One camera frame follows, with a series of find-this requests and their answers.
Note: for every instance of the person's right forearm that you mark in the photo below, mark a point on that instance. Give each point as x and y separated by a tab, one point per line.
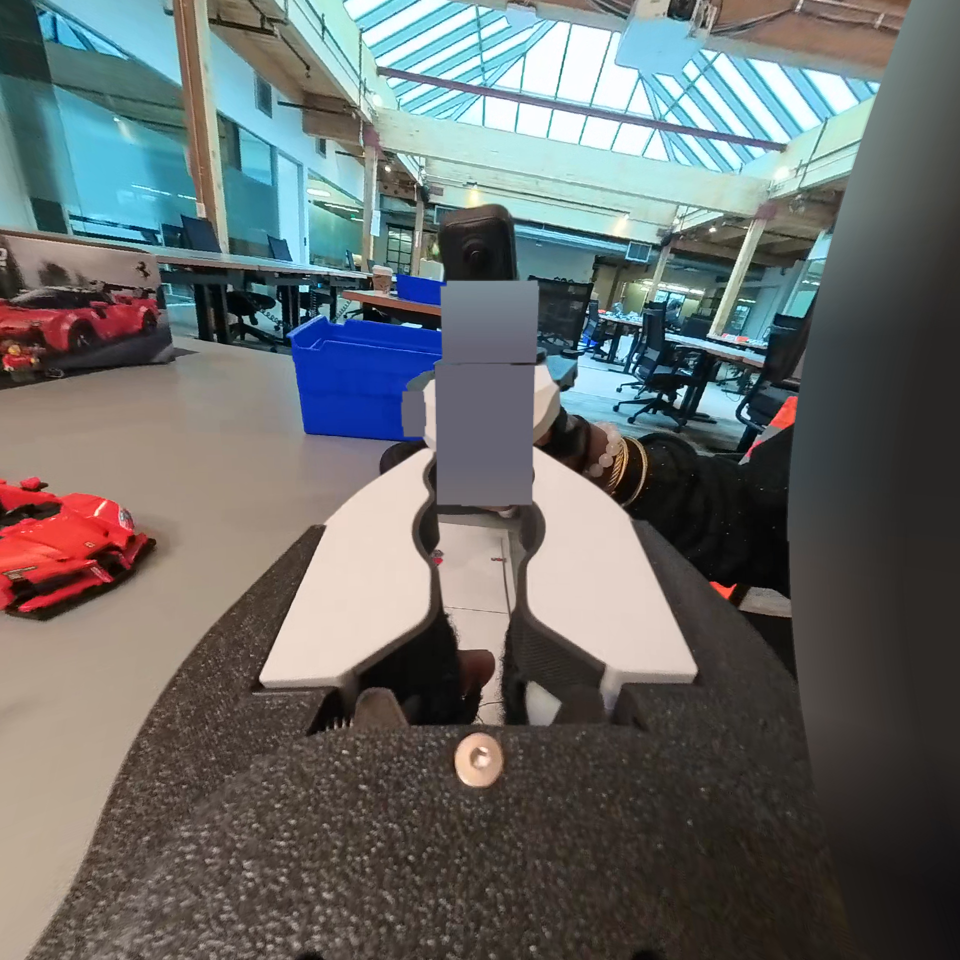
712	510

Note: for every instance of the white ceiling unit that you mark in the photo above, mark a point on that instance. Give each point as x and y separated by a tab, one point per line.
660	41

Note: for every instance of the lego set box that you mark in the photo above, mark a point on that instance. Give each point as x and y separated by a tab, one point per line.
82	315

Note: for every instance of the red lego car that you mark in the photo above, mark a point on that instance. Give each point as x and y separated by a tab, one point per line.
67	540

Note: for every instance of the black mesh office chair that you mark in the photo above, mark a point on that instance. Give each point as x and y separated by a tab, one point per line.
566	311

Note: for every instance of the blue plastic storage bin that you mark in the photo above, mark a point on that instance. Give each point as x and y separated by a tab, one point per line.
352	397
420	289

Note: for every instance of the brown wooden desk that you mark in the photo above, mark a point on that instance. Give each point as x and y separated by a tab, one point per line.
390	300

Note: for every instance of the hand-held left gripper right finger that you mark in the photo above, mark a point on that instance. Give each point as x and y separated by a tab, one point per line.
600	592

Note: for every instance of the long office desk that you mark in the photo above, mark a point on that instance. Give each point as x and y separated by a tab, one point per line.
225	260

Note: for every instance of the white office desk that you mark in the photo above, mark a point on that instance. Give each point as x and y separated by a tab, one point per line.
720	341

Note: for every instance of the person's left hand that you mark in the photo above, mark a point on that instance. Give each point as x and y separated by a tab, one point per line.
478	671

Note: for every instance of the paper coffee cup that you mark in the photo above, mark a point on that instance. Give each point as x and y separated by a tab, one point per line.
382	281

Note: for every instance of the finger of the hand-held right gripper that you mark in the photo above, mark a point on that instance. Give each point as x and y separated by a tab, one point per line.
544	409
433	405

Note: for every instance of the lego instruction booklet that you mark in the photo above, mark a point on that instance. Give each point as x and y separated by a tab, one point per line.
472	577

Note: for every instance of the black quilted cushion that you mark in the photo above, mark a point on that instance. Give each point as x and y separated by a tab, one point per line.
401	457

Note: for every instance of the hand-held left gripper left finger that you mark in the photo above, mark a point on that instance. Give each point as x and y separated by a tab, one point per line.
360	592

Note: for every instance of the gold bangles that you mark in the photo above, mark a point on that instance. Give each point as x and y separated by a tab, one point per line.
634	469

